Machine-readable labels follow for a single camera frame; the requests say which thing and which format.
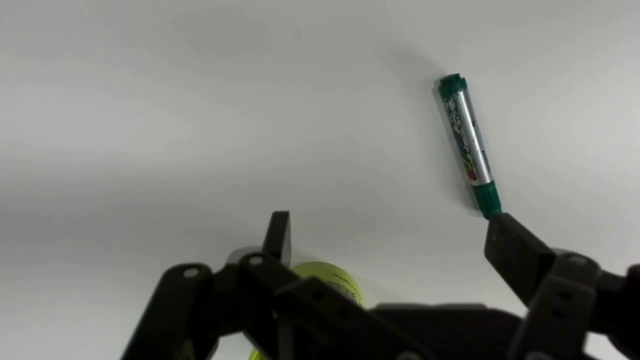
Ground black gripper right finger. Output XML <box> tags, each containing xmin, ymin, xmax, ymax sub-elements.
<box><xmin>483</xmin><ymin>212</ymin><xmax>640</xmax><ymax>360</ymax></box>

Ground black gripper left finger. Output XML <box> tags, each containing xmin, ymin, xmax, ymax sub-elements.
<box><xmin>118</xmin><ymin>209</ymin><xmax>415</xmax><ymax>360</ymax></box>

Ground green marker with silver label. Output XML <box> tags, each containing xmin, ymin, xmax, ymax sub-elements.
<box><xmin>435</xmin><ymin>71</ymin><xmax>504</xmax><ymax>221</ymax></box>

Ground yellow-green printed mug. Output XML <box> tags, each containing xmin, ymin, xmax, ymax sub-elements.
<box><xmin>246</xmin><ymin>258</ymin><xmax>367</xmax><ymax>360</ymax></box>

